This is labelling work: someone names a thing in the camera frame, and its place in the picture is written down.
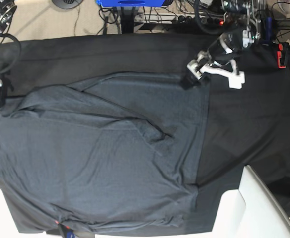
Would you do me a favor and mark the blue plastic box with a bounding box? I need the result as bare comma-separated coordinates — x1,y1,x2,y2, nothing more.
96,0,165,7

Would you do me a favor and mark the white power strip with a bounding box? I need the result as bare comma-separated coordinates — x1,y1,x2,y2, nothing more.
134,11,224,26

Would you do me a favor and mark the red blue clamp bottom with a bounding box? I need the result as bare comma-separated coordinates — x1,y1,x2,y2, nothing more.
55,221,77,238

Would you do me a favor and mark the round grey floor base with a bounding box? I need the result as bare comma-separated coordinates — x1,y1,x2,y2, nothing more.
51,0,83,10

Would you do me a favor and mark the dark grey T-shirt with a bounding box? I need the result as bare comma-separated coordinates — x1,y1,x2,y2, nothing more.
0,73,209,233

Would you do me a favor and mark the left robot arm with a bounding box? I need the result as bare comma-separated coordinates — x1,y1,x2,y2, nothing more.
180,0,266,90

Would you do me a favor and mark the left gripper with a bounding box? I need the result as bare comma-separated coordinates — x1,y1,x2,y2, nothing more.
179,37,237,90

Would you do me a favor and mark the red black clamp right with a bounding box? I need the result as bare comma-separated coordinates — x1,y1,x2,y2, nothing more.
277,42,289,69

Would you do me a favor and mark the black table cloth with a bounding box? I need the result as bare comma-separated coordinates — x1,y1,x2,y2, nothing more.
5,34,290,236

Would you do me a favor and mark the black table leg post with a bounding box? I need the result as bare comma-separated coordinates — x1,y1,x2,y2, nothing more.
119,7,139,34

